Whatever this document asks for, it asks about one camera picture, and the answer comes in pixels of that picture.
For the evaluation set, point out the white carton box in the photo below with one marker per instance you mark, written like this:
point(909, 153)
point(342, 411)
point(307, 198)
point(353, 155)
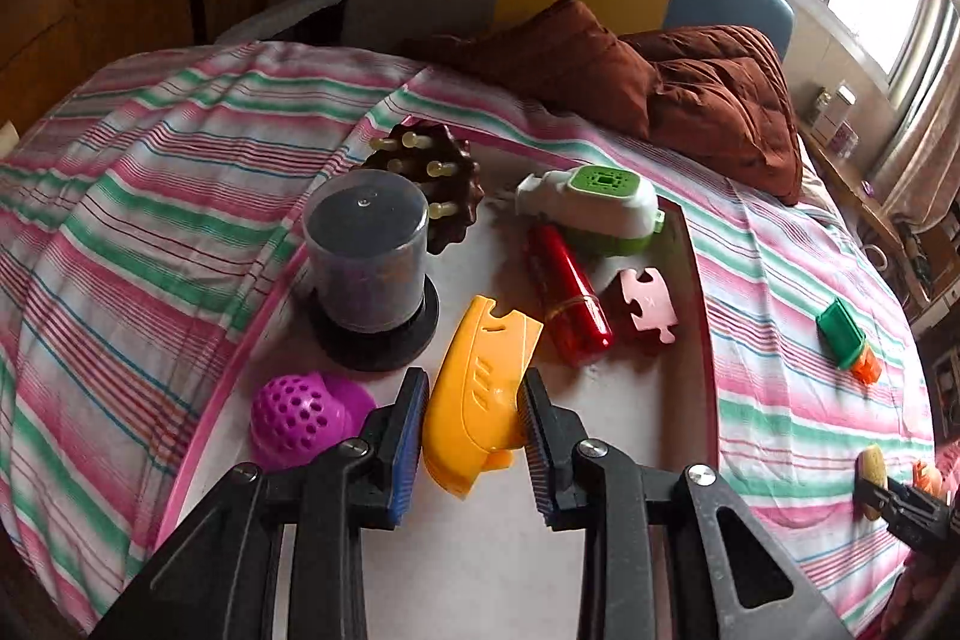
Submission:
point(838, 108)

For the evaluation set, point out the pink puzzle piece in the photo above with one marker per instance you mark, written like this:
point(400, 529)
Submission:
point(649, 306)

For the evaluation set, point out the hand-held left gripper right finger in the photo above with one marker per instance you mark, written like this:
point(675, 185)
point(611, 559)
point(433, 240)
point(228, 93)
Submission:
point(534, 452)

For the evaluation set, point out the red plastic tube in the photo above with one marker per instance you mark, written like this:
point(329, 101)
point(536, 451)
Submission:
point(570, 295)

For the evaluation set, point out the purple perforated plastic ball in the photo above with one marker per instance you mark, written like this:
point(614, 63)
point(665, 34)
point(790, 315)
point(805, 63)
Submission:
point(300, 415)

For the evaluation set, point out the brown quilted blanket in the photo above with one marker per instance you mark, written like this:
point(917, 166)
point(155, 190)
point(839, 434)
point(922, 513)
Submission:
point(712, 85)

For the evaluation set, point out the clear disc spindle case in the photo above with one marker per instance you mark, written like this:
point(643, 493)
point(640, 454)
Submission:
point(367, 250)

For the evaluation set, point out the green and orange toy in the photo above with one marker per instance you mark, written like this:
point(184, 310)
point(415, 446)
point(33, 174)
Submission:
point(844, 329)

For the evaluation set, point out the beige patterned curtain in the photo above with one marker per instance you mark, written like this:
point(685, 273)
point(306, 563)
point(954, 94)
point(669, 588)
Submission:
point(930, 160)

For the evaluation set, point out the small purple box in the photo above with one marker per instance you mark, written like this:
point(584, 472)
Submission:
point(846, 141)

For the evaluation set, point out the wooden bedside table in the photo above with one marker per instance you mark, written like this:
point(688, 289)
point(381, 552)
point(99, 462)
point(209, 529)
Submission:
point(855, 190)

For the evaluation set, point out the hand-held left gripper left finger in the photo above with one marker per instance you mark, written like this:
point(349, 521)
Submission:
point(405, 452)

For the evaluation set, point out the white cardboard tray pink edge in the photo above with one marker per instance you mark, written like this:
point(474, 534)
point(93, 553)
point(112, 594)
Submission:
point(480, 572)

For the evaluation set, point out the yellow plastic shell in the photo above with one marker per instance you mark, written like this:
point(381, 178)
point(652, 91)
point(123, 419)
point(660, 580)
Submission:
point(472, 400)

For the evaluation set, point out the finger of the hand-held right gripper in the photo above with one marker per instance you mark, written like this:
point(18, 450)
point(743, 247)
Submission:
point(919, 512)

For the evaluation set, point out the brown wooden massage comb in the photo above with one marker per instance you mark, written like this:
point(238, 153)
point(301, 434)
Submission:
point(450, 168)

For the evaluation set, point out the green and white plastic device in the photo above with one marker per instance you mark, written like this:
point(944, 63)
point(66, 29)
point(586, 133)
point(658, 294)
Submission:
point(600, 212)

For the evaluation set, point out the cork-coloured sponge block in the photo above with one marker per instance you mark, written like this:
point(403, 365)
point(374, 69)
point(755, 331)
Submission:
point(872, 464)

